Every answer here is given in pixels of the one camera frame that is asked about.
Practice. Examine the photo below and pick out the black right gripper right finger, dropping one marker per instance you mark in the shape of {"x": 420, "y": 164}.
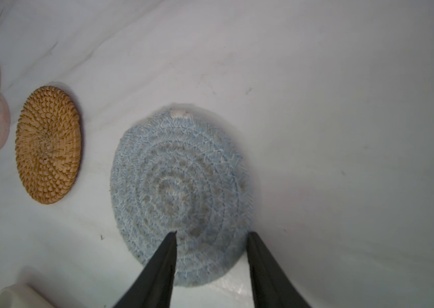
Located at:
{"x": 270, "y": 285}

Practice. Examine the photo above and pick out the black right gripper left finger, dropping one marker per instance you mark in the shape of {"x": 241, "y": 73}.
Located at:
{"x": 154, "y": 286}

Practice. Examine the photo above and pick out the blue woven round coaster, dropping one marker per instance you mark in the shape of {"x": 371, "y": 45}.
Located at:
{"x": 176, "y": 171}

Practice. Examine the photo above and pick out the woven rattan round coaster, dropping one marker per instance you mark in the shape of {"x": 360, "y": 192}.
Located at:
{"x": 48, "y": 144}

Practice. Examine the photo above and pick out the beige silicone tray mat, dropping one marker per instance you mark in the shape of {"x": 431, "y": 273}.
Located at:
{"x": 22, "y": 296}

